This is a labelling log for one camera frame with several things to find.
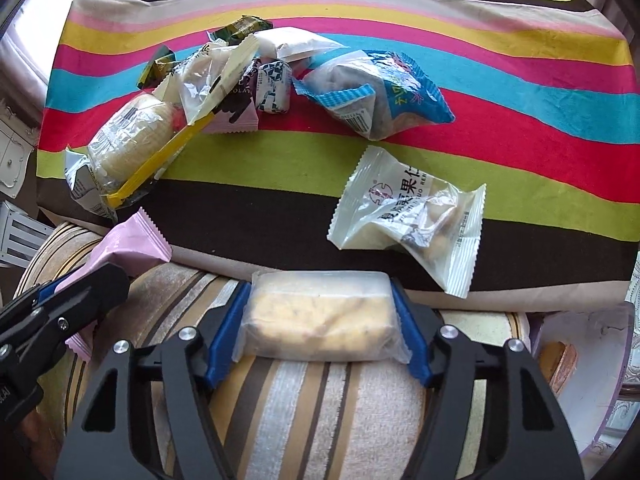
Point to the yellow cake clear packet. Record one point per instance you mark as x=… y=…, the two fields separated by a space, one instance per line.
x=320 y=320

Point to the plain pink snack packet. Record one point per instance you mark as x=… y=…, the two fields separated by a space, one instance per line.
x=135 y=245

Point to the white nut pastry packet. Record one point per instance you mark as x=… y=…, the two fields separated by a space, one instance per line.
x=400 y=210

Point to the white slatted rack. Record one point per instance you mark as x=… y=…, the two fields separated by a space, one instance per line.
x=20 y=232

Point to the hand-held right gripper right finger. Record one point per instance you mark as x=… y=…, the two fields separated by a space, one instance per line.
x=411 y=332

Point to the round bread yellow-edged packet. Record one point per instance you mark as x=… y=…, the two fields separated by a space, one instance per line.
x=130 y=135

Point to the plain white pillow packet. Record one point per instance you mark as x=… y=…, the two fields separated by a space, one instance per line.
x=295 y=42

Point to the clear cream-edged pastry packet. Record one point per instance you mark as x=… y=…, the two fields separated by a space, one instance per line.
x=200 y=77

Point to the white blue candy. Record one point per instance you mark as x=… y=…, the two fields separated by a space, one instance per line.
x=273 y=87

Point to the beige striped sofa cushion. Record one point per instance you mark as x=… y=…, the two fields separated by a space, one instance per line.
x=310 y=410

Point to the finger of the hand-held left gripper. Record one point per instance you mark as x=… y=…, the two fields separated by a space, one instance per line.
x=95 y=290
x=51 y=289

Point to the blue checked snack packet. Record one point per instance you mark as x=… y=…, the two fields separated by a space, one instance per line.
x=360 y=90

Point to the rainbow striped tablecloth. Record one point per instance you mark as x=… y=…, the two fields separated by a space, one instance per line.
x=450 y=35

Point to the brown orange object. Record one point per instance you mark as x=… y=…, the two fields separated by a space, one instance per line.
x=559 y=367

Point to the white sheer lace curtain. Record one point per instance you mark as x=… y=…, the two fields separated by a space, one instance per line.
x=25 y=60

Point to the green pea snack packet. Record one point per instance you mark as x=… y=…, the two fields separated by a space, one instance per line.
x=157 y=67
x=245 y=26

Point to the white carved cabinet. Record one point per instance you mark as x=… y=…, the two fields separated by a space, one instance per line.
x=12 y=155

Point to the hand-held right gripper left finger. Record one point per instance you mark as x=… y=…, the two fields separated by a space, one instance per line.
x=227 y=332

